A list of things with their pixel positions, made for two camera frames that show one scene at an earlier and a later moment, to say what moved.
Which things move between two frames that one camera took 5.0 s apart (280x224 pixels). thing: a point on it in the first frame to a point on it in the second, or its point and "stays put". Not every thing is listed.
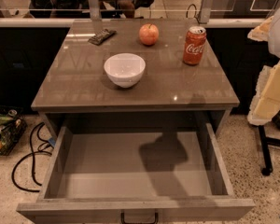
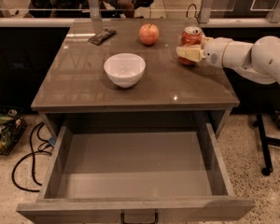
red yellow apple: x=148 y=34 stays put
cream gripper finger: x=272 y=92 to x=190 y=51
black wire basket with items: x=6 y=129 stays put
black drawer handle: x=123 y=221 stays put
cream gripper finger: x=260 y=32 to x=203 y=40
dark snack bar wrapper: x=102 y=35 stays put
